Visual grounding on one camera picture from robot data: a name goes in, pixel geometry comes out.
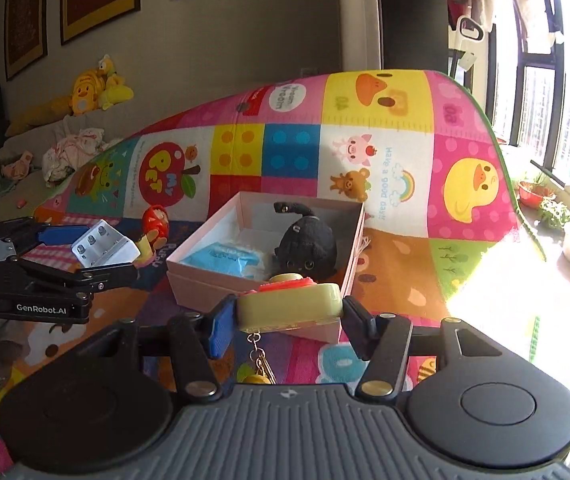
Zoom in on long yellow pillow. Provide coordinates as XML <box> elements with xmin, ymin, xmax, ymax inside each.
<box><xmin>5</xmin><ymin>97</ymin><xmax>73</xmax><ymax>136</ymax></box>

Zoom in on blue white tissue pack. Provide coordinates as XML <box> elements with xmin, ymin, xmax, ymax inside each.
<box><xmin>179</xmin><ymin>241</ymin><xmax>272</xmax><ymax>281</ymax></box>

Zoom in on white handle object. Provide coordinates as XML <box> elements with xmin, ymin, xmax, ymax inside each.
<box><xmin>447</xmin><ymin>15</ymin><xmax>486</xmax><ymax>86</ymax></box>

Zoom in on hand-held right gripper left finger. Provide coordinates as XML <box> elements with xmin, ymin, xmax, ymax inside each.
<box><xmin>78</xmin><ymin>294</ymin><xmax>240</xmax><ymax>405</ymax></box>

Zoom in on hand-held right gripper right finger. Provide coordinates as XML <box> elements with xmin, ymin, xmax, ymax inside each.
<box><xmin>341</xmin><ymin>296</ymin><xmax>510</xmax><ymax>402</ymax></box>

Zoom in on green potted plant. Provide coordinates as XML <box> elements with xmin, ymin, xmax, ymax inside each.
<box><xmin>535</xmin><ymin>170</ymin><xmax>570</xmax><ymax>233</ymax></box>

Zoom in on pile of light clothes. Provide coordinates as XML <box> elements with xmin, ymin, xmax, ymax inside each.
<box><xmin>42</xmin><ymin>127</ymin><xmax>123</xmax><ymax>183</ymax></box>

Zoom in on red plastic toy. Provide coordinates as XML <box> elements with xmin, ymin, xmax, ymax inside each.
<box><xmin>141</xmin><ymin>205</ymin><xmax>171</xmax><ymax>243</ymax></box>

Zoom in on apple slice keychain with bell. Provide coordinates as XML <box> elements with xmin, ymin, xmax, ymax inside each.
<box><xmin>235</xmin><ymin>272</ymin><xmax>343</xmax><ymax>386</ymax></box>

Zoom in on black window frame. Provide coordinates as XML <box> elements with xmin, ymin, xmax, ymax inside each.
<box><xmin>485</xmin><ymin>0</ymin><xmax>570</xmax><ymax>201</ymax></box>

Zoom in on pink cloth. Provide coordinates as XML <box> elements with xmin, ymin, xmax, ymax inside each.
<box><xmin>0</xmin><ymin>150</ymin><xmax>36</xmax><ymax>181</ymax></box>

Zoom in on grey sofa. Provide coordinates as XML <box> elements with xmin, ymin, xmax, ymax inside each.
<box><xmin>0</xmin><ymin>107</ymin><xmax>136</xmax><ymax>241</ymax></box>

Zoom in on narrow framed wall picture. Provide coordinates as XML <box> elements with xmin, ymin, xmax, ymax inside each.
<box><xmin>4</xmin><ymin>0</ymin><xmax>50</xmax><ymax>82</ymax></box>

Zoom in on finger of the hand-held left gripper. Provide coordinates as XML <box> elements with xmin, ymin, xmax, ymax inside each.
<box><xmin>0</xmin><ymin>216</ymin><xmax>91</xmax><ymax>256</ymax></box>
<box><xmin>8</xmin><ymin>256</ymin><xmax>138</xmax><ymax>295</ymax></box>

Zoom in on pink cardboard box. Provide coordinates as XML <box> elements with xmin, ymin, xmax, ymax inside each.
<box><xmin>166</xmin><ymin>191</ymin><xmax>367</xmax><ymax>345</ymax></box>

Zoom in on black cat plush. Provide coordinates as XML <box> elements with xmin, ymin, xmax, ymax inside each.
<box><xmin>271</xmin><ymin>201</ymin><xmax>338</xmax><ymax>286</ymax></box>

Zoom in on colourful cartoon play mat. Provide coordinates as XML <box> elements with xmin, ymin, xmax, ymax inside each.
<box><xmin>0</xmin><ymin>67</ymin><xmax>548</xmax><ymax>480</ymax></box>

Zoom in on pale yellow plush toy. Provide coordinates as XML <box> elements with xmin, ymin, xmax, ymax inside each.
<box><xmin>99</xmin><ymin>77</ymin><xmax>135</xmax><ymax>111</ymax></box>

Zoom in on yellow striped duck plush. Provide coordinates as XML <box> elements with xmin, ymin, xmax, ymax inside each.
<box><xmin>68</xmin><ymin>71</ymin><xmax>108</xmax><ymax>117</ymax></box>

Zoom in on red flower pot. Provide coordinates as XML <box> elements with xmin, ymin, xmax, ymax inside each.
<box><xmin>517</xmin><ymin>180</ymin><xmax>556</xmax><ymax>207</ymax></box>

